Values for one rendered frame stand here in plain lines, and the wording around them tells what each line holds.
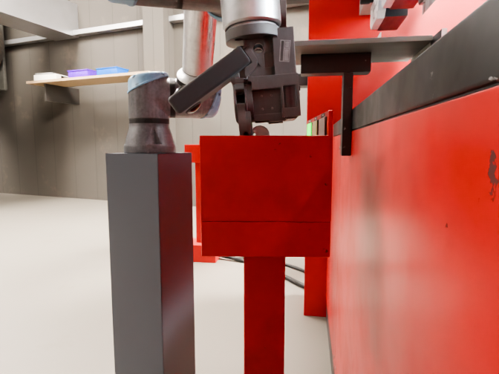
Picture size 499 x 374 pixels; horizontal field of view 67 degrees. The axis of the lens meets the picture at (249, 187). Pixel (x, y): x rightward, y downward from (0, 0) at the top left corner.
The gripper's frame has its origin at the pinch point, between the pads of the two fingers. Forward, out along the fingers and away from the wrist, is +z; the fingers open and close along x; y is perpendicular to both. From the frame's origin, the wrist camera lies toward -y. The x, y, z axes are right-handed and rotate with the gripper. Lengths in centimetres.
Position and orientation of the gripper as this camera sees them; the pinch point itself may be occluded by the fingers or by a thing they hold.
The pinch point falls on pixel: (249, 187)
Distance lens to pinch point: 50.5
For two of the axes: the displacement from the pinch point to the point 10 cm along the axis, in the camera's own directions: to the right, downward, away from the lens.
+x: 0.3, -1.1, 9.9
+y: 10.0, -0.8, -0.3
